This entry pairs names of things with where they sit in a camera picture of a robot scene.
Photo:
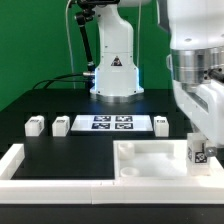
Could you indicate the white U-shaped obstacle fence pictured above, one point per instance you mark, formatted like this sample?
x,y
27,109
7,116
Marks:
x,y
120,190

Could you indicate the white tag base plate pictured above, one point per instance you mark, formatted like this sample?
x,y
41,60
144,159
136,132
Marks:
x,y
111,123

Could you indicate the white square table top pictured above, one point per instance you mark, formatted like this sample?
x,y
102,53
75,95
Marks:
x,y
157,159

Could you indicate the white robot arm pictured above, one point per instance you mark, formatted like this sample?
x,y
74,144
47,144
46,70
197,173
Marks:
x,y
196,59

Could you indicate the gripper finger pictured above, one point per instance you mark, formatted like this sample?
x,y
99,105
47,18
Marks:
x,y
210,151

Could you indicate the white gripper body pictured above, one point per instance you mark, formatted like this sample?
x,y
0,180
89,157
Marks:
x,y
205,108

